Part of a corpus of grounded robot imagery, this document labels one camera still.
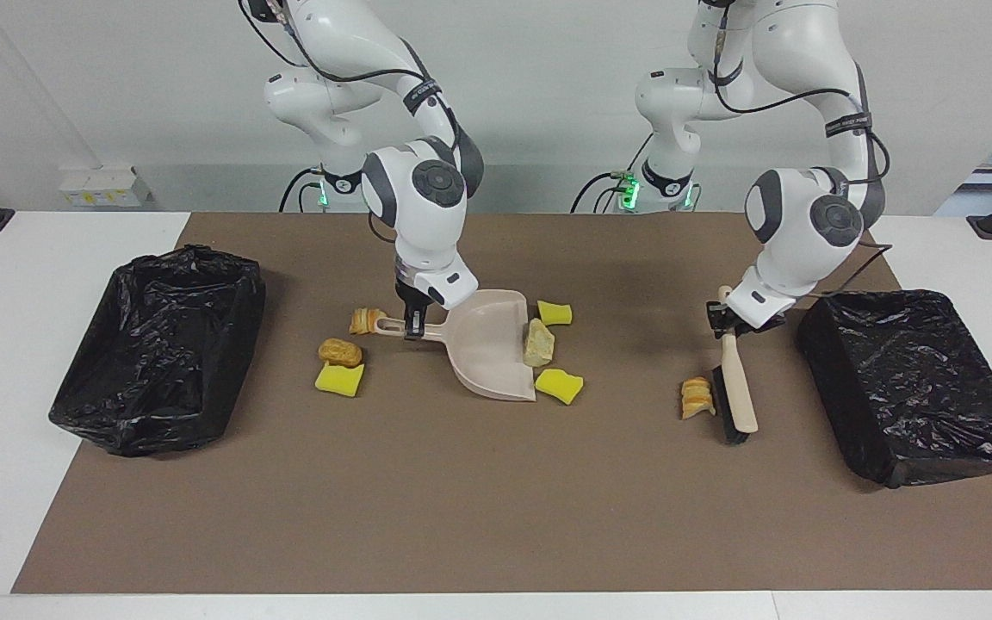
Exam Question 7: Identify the beige hand brush black bristles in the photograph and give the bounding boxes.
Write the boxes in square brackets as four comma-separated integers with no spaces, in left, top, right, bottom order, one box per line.
[710,286,759,445]

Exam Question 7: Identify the beige plastic dustpan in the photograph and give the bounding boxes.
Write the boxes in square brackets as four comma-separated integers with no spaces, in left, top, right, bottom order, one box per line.
[373,289,540,403]

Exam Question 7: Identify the elongated striped croissant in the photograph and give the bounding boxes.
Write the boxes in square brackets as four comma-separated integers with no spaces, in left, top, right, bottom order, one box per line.
[680,377,717,420]

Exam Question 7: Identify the pale bread chunk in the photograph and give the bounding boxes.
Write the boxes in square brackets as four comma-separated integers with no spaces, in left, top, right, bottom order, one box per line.
[522,318,556,369]

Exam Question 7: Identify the notched yellow sponge piece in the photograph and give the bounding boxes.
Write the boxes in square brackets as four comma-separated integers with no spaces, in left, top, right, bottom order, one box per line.
[534,368,585,406]

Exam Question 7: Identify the black bag lined bin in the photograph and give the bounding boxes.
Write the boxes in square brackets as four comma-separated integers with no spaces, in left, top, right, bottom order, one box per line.
[48,245,267,457]
[797,289,992,489]

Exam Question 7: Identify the brown bread bun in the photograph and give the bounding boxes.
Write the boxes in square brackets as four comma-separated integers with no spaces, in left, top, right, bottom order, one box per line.
[318,338,364,369]

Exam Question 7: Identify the rectangular yellow sponge piece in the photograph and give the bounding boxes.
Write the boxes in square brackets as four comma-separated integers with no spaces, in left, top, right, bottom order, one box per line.
[314,362,366,398]

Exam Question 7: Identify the large brown paper mat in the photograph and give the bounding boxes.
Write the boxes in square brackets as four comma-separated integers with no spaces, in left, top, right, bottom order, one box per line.
[11,212,992,594]

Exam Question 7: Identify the right base black cable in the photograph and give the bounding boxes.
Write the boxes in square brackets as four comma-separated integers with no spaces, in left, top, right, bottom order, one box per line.
[279,167,325,214]

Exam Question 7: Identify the base black cable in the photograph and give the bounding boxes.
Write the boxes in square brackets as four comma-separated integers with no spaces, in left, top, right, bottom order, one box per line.
[571,170,635,214]
[279,167,325,214]

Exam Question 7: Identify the left base black cable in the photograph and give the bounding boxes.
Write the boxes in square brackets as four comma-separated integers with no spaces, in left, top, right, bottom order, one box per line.
[571,170,635,214]

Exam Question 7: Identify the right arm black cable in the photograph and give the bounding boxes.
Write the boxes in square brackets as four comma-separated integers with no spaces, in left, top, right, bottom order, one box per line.
[238,0,467,251]

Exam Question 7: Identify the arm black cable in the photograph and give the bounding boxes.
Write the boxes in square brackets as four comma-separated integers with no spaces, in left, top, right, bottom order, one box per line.
[707,0,893,289]
[238,0,467,251]

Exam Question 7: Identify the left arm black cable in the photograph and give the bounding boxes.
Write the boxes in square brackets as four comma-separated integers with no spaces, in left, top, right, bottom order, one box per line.
[707,0,893,289]

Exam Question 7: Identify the white wall socket box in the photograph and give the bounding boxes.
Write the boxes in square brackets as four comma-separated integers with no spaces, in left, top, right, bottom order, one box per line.
[59,167,153,208]

